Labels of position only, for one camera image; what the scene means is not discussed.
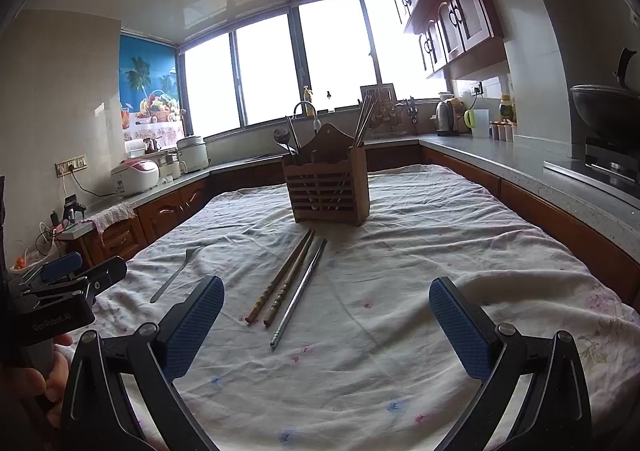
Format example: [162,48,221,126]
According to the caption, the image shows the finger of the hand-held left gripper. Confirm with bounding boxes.
[20,252,84,293]
[25,256,128,305]

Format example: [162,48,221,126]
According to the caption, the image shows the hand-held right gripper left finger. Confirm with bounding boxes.
[60,275,226,451]

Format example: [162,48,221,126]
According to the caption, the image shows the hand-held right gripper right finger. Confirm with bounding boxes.
[428,276,593,451]

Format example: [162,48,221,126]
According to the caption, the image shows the wooden utensil holder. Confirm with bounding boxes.
[281,123,371,224]

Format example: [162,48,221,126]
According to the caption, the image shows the metal spoon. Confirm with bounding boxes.
[273,127,301,166]

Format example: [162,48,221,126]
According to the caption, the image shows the metal chopstick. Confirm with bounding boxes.
[352,103,365,148]
[270,238,328,349]
[355,98,371,148]

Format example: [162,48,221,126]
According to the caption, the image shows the person's left hand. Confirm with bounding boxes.
[0,332,76,427]

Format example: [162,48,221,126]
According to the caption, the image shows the silver fork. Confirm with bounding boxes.
[149,245,206,303]

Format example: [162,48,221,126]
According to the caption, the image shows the pink patterned cloth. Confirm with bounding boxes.
[87,203,138,234]

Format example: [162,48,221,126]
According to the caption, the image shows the brown wooden lower cabinets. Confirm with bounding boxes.
[80,143,640,327]

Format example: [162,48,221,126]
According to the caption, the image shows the brown wooden cabinets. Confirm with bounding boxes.
[382,0,506,79]
[80,143,640,327]

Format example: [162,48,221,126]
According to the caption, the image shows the floral white tablecloth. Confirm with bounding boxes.
[65,163,640,451]

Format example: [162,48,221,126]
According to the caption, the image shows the wooden chopstick with patterned end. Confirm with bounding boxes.
[263,230,317,328]
[246,229,314,324]

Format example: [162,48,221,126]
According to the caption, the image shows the white and pink rice cooker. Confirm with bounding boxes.
[111,159,161,196]

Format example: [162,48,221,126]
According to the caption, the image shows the small white cooking appliance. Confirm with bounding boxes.
[159,153,182,182]

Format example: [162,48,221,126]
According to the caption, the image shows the grey kitchen countertop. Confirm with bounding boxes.
[55,133,640,292]

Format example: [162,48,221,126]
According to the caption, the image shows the tropical fruit poster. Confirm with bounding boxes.
[119,33,182,142]

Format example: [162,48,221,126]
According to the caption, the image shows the green and white jug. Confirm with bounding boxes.
[464,108,490,138]

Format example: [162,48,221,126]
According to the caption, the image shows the stainless steel kettle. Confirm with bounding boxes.
[435,98,462,136]

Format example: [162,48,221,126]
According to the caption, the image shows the gas stove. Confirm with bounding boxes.
[545,136,640,192]

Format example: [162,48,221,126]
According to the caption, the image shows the countertop dish rack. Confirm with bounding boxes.
[360,83,418,139]

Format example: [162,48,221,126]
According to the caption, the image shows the curved sink faucet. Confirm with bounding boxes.
[292,101,321,132]

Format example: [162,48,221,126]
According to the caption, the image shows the kitchen window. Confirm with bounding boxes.
[177,0,436,139]

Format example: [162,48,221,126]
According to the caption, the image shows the black wok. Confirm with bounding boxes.
[570,48,640,142]

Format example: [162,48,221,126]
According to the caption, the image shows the brown wooden upper cabinets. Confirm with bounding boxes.
[382,0,506,79]

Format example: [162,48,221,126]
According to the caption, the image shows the wall power outlet strip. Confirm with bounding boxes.
[55,157,88,176]

